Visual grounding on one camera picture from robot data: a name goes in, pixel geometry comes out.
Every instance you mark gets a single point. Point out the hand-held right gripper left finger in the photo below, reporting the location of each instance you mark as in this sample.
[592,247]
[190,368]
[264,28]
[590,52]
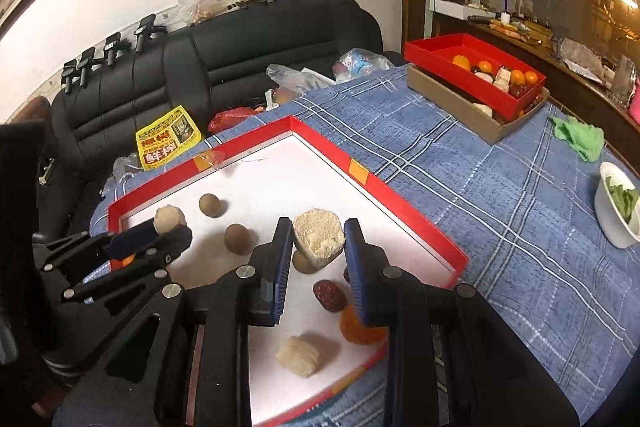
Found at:
[280,267]

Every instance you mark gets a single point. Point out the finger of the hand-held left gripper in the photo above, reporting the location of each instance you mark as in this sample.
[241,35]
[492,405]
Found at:
[132,238]
[172,244]

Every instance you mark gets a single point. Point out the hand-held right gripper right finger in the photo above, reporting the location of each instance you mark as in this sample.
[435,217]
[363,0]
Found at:
[355,272]

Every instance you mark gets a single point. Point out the brown longan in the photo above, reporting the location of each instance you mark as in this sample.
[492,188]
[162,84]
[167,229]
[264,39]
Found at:
[211,204]
[302,262]
[239,237]

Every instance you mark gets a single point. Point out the beige rice cake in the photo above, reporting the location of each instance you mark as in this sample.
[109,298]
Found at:
[167,218]
[320,237]
[302,354]

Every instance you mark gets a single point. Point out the red tray with white inside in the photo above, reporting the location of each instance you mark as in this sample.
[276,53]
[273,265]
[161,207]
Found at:
[280,177]

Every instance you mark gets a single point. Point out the crumpled clear plastic bag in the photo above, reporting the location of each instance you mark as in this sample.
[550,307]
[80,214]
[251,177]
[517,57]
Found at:
[120,169]

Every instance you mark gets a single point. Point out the yellow printed packet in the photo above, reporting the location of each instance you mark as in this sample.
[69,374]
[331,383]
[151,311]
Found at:
[167,137]

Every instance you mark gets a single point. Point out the black gadget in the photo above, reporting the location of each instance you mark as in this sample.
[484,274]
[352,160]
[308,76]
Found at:
[69,77]
[146,29]
[86,62]
[114,47]

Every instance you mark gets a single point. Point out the red plastic bag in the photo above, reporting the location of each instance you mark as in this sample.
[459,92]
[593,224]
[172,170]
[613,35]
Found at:
[232,117]

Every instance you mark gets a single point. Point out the clear plastic bag with fruit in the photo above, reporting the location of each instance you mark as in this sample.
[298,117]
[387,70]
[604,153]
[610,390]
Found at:
[295,82]

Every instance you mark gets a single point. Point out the brown cardboard box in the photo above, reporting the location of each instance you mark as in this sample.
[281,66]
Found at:
[450,102]

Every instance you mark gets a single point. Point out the blue and white packet bag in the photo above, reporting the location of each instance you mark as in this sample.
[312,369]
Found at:
[360,63]

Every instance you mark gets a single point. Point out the black leather sofa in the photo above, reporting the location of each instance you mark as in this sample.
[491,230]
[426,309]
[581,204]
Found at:
[250,37]

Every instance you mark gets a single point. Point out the red box with snacks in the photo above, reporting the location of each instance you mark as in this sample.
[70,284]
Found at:
[435,52]

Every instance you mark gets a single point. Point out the small orange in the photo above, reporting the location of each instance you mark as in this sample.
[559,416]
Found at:
[531,79]
[461,62]
[485,67]
[516,78]

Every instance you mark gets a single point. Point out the white bowl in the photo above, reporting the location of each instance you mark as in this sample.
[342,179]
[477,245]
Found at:
[612,222]

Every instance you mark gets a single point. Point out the green cloth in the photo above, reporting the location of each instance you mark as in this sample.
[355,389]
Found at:
[582,137]

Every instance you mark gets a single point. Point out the green leafy vegetables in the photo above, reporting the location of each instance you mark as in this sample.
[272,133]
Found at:
[625,199]

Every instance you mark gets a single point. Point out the white flat box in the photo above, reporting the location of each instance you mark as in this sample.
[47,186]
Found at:
[452,7]

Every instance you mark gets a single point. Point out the pink bottle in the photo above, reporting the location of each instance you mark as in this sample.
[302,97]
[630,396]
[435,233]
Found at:
[636,104]

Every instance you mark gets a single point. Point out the clear glass cup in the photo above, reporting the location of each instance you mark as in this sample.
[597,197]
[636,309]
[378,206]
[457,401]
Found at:
[622,79]

